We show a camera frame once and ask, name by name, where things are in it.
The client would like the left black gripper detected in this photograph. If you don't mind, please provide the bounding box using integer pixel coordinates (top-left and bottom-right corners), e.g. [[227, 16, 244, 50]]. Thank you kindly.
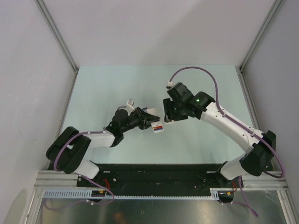
[[121, 106, 159, 133]]

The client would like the white red remote control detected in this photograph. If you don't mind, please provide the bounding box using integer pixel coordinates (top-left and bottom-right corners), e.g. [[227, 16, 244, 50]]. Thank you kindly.
[[144, 108, 164, 133]]

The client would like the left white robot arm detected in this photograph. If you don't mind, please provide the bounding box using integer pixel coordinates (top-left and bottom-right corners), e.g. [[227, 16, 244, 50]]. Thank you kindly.
[[46, 106, 164, 187]]

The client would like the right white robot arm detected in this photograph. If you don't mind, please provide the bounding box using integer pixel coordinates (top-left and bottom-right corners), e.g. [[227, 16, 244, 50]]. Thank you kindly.
[[163, 82, 276, 187]]

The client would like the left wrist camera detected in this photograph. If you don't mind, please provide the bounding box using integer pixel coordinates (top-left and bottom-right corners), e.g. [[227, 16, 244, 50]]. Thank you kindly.
[[126, 99, 135, 113]]

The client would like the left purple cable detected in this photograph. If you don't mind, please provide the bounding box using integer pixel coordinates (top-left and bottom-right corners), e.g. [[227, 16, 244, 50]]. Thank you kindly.
[[53, 106, 124, 172]]

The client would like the purple cable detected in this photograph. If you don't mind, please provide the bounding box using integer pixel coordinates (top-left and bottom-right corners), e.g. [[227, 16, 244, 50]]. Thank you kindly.
[[168, 66, 286, 179], [53, 106, 124, 172]]

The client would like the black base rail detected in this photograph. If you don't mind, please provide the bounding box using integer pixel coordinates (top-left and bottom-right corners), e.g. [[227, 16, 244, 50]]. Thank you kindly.
[[76, 164, 243, 196]]

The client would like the grey cable duct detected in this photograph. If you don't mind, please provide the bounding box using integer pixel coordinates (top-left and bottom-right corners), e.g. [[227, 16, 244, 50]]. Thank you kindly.
[[43, 189, 219, 200]]

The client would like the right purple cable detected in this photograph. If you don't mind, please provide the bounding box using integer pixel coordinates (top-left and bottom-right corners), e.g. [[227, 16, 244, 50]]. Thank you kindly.
[[168, 66, 286, 179]]

